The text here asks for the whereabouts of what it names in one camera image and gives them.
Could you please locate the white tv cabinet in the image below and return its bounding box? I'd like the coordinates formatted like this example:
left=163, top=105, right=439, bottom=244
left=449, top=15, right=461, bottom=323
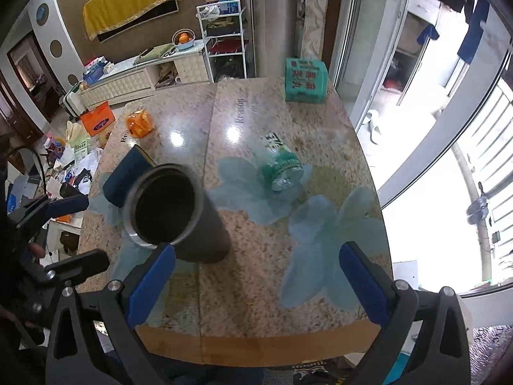
left=61, top=40, right=210, bottom=117

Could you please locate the orange snack packet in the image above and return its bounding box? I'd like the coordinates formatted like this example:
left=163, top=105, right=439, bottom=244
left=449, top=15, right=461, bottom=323
left=125, top=109, right=154, bottom=138

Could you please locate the orange plastic bag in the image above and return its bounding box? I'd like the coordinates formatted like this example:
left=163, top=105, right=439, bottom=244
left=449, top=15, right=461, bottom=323
left=80, top=101, right=116, bottom=136

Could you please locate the white metal shelf rack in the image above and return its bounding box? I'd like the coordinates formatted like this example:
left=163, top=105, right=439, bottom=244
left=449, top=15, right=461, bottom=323
left=196, top=0, right=249, bottom=82

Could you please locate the teal hexagonal box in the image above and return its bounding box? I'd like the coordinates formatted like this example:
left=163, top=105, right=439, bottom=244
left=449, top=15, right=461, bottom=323
left=284, top=58, right=328, bottom=103

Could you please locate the green plastic bottle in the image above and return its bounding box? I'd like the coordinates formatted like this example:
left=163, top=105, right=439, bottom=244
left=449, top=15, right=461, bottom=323
left=256, top=132, right=304, bottom=192

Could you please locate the fruit basket with oranges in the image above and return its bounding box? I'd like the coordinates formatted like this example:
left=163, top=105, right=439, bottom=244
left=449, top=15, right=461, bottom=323
left=172, top=29, right=196, bottom=51

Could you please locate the black textured cup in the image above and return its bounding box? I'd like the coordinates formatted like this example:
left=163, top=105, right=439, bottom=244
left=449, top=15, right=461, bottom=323
left=122, top=163, right=231, bottom=264

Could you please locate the dark blue cup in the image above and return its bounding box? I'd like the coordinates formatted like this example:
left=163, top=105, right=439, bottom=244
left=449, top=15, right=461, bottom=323
left=103, top=144, right=156, bottom=208

